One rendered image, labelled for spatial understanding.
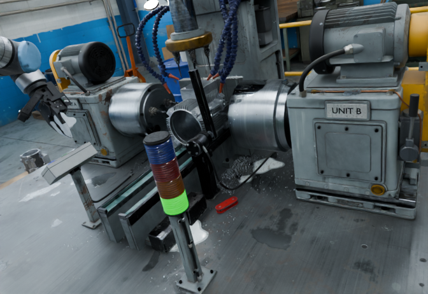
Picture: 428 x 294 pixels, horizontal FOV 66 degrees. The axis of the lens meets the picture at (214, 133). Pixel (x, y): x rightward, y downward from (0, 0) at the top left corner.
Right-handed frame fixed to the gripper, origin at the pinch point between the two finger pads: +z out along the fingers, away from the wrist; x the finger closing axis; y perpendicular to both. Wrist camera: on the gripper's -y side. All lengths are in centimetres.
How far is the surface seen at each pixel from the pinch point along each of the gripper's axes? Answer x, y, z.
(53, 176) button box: -2.7, -13.6, 9.9
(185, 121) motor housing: -9.3, 40.8, 19.8
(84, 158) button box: -3.4, -2.2, 10.3
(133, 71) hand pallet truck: 352, 377, -134
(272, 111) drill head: -52, 30, 35
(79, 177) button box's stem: 1.4, -5.3, 14.2
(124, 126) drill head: 10.5, 29.0, 5.5
